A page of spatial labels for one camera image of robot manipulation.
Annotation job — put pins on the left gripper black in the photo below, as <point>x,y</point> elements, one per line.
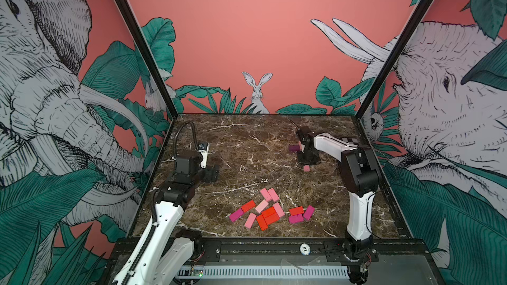
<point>208,175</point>

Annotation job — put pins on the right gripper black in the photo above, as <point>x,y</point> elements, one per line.
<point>300,159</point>

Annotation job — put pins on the pink block pair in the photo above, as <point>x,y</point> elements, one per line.
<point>266,195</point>
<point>273,195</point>

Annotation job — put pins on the magenta block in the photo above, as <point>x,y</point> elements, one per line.
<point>236,215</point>
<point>296,219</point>
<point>308,213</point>

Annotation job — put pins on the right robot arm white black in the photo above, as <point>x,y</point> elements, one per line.
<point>360,174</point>

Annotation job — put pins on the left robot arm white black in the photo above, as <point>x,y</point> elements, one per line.
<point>152,262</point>

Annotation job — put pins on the black white checkerboard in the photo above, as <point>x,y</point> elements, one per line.
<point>354,141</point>

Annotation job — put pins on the red block right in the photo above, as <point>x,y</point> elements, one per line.
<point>297,211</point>

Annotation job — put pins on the pink block beside red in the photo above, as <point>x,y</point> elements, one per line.
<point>278,209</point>

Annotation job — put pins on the light pink block middle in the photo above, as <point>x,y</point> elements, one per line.
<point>261,206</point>

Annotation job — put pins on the red block upper left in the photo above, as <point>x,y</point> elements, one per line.
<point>248,206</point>

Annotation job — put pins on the red block large center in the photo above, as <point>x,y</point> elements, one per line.
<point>270,215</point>

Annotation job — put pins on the pink block lower left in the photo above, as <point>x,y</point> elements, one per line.
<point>250,220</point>

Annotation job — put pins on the red block bottom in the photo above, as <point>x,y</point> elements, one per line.
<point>262,223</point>

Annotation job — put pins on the white slotted cable duct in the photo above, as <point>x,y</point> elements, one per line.
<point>209,272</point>

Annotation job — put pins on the black front rail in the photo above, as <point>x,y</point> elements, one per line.
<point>215,249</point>

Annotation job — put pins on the black left frame post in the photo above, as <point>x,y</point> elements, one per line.
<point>146,54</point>

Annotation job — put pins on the black frame post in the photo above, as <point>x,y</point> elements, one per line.
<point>416,17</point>
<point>146,54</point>

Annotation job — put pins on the black right frame post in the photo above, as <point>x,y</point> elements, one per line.
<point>416,17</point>

